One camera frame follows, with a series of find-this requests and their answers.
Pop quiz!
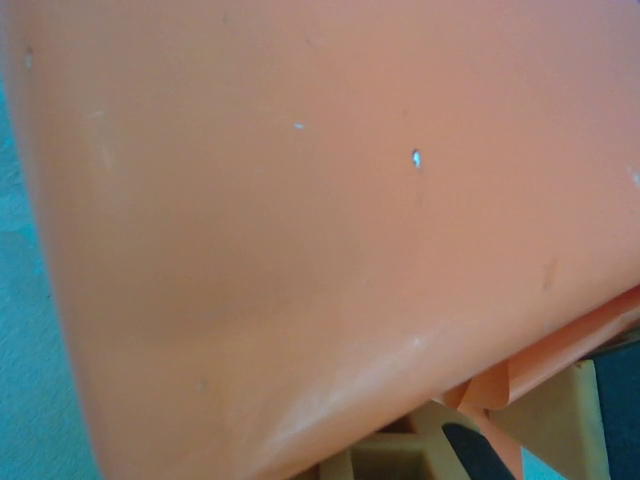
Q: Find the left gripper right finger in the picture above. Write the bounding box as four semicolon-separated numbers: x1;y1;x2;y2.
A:
499;327;640;480

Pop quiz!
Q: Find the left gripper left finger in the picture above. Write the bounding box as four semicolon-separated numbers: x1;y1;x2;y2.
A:
319;414;521;480

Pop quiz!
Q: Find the orange wrapping paper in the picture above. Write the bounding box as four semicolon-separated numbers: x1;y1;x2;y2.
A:
0;0;640;480

